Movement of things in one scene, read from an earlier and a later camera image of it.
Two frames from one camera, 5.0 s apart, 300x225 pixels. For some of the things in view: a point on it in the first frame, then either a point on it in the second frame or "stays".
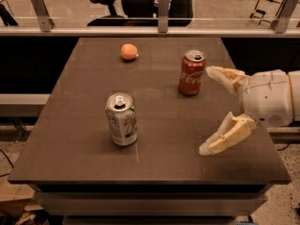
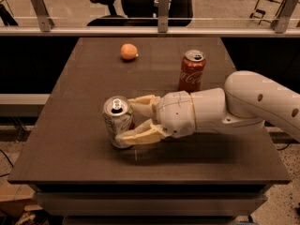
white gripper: [267, 97] to [175, 112]
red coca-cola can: [191, 72] stays
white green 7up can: [122, 118] stays
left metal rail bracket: [41, 9] stays
